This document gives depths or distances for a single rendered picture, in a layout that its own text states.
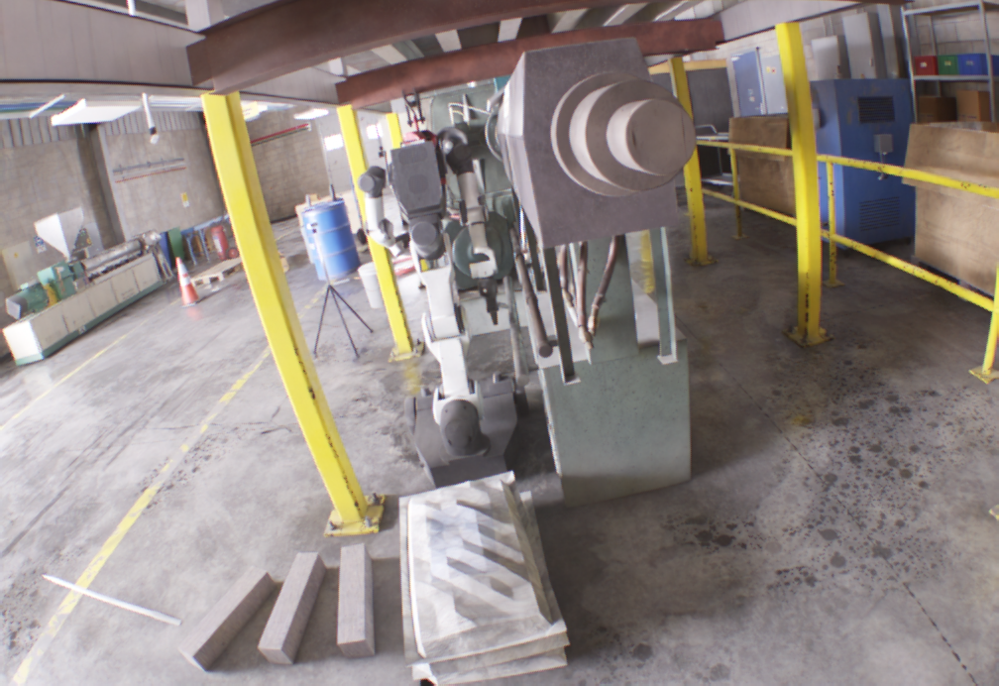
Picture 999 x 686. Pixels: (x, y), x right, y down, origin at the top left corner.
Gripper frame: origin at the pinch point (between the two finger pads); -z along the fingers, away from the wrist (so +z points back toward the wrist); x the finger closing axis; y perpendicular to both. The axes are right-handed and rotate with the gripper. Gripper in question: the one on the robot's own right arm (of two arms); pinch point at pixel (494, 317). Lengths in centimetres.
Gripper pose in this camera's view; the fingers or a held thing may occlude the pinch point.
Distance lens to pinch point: 245.2
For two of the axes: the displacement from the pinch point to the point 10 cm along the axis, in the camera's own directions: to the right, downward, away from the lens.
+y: -9.8, 2.0, -0.6
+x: -0.7, -0.7, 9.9
